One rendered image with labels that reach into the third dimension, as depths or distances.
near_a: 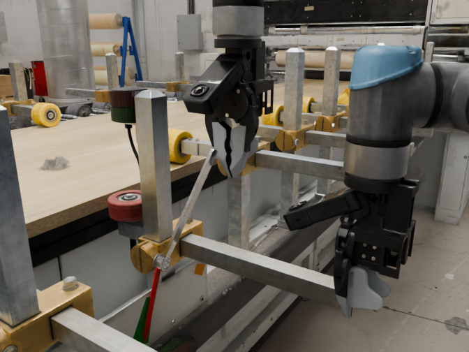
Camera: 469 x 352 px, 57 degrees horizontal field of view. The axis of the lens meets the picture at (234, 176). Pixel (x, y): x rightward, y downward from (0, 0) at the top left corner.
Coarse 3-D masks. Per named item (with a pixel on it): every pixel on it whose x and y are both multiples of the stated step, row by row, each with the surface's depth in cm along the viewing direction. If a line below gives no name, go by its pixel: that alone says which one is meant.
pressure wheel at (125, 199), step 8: (120, 192) 82; (128, 192) 82; (136, 192) 82; (112, 200) 78; (120, 200) 78; (128, 200) 79; (136, 200) 78; (112, 208) 77; (120, 208) 77; (128, 208) 77; (136, 208) 77; (112, 216) 78; (120, 216) 77; (128, 216) 77; (136, 216) 78
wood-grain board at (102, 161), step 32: (320, 96) 225; (32, 128) 145; (64, 128) 145; (96, 128) 145; (192, 128) 145; (32, 160) 107; (96, 160) 107; (128, 160) 107; (192, 160) 107; (32, 192) 84; (64, 192) 84; (96, 192) 84; (32, 224) 71
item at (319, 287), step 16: (128, 224) 80; (192, 240) 73; (208, 240) 73; (192, 256) 73; (208, 256) 71; (224, 256) 69; (240, 256) 68; (256, 256) 68; (240, 272) 68; (256, 272) 66; (272, 272) 64; (288, 272) 63; (304, 272) 63; (288, 288) 63; (304, 288) 62; (320, 288) 60; (336, 304) 59
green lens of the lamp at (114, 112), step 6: (114, 108) 66; (120, 108) 66; (126, 108) 66; (132, 108) 66; (114, 114) 66; (120, 114) 66; (126, 114) 66; (132, 114) 66; (114, 120) 67; (120, 120) 66; (126, 120) 66; (132, 120) 66
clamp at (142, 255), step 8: (176, 224) 77; (192, 224) 77; (200, 224) 78; (184, 232) 74; (192, 232) 76; (200, 232) 78; (144, 240) 71; (152, 240) 71; (168, 240) 71; (136, 248) 69; (144, 248) 69; (152, 248) 69; (160, 248) 69; (176, 248) 73; (136, 256) 70; (144, 256) 69; (152, 256) 68; (176, 256) 73; (184, 256) 75; (136, 264) 70; (144, 264) 69; (152, 264) 68; (144, 272) 70
